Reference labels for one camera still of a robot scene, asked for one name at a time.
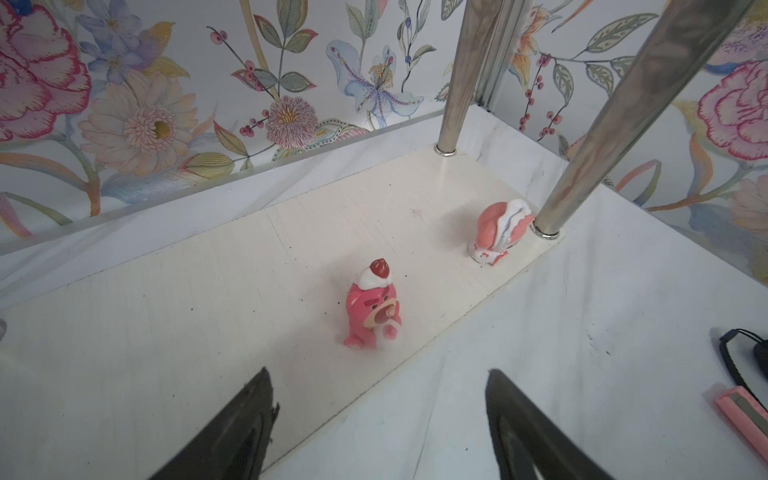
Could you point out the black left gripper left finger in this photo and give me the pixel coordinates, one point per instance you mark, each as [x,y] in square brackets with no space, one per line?
[234,443]

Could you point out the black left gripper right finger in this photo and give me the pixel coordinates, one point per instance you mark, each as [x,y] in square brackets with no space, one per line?
[526,443]

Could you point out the dark pink strawberry bear toy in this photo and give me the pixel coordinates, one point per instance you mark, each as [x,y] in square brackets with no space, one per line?
[373,308]

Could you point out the pink white round figurine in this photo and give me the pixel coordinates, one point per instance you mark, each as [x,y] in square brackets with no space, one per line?
[500,227]

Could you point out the white two-tier shelf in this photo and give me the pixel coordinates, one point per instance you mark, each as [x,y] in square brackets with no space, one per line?
[190,188]

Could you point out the pink utility knife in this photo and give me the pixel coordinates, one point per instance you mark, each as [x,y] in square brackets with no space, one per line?
[747,416]

